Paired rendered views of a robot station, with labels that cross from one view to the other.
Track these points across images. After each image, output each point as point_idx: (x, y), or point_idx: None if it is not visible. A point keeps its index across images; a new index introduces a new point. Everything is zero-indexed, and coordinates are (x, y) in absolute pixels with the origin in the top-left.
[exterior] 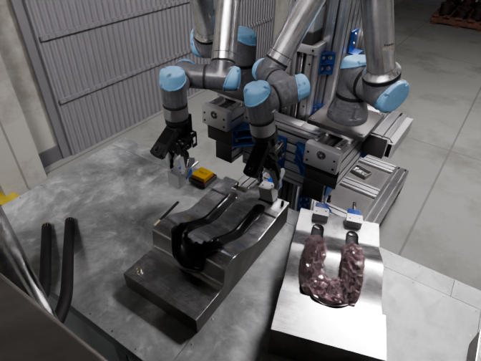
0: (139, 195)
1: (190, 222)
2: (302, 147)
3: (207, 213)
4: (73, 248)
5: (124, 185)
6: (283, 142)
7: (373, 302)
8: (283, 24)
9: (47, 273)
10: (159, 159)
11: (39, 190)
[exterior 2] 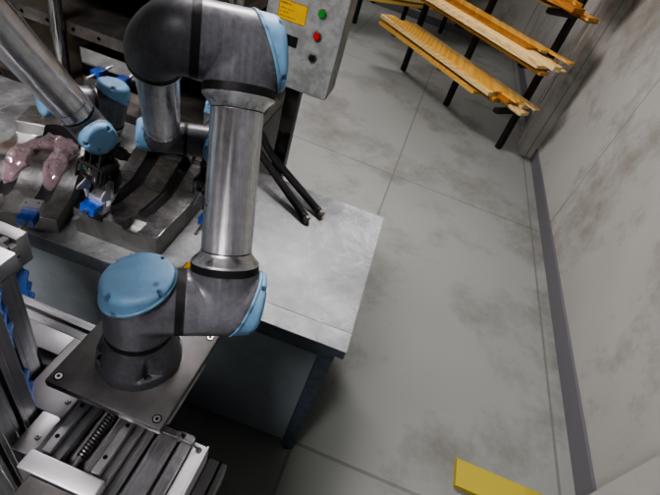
0: (260, 252)
1: (184, 175)
2: (22, 291)
3: (170, 198)
4: (276, 180)
5: (286, 264)
6: (78, 158)
7: (16, 139)
8: (62, 68)
9: (279, 164)
10: (266, 310)
11: (364, 251)
